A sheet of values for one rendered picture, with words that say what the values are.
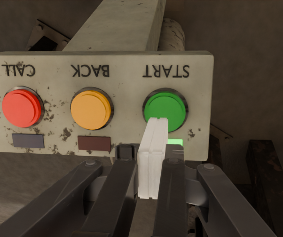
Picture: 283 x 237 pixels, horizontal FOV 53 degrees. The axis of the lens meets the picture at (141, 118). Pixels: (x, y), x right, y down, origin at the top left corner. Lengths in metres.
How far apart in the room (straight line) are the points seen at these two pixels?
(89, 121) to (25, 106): 0.07
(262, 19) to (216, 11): 0.13
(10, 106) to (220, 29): 0.69
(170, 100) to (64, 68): 0.11
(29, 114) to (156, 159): 0.18
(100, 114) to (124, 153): 0.13
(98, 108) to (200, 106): 0.10
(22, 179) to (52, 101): 1.21
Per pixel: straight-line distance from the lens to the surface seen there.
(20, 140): 0.34
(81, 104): 0.29
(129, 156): 0.16
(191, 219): 1.38
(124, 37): 0.37
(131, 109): 0.29
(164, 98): 0.27
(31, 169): 1.42
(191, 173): 0.16
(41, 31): 0.98
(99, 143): 0.31
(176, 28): 0.82
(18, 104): 0.32
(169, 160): 0.15
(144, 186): 0.17
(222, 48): 0.92
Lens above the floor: 0.83
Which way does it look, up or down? 52 degrees down
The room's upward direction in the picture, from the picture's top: 169 degrees counter-clockwise
